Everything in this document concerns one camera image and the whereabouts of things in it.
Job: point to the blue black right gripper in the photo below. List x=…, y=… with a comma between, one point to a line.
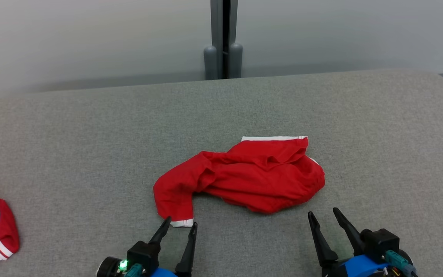
x=360, y=267

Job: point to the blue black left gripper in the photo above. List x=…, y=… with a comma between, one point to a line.
x=110, y=268

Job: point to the red jersey with white trim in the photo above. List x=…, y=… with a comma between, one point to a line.
x=260, y=173

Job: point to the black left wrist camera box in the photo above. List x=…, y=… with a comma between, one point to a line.
x=144, y=254

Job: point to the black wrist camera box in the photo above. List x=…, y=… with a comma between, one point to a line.
x=379, y=242
x=144, y=254

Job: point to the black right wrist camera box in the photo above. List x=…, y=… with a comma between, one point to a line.
x=379, y=242

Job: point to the grey partition post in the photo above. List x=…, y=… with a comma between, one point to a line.
x=215, y=38

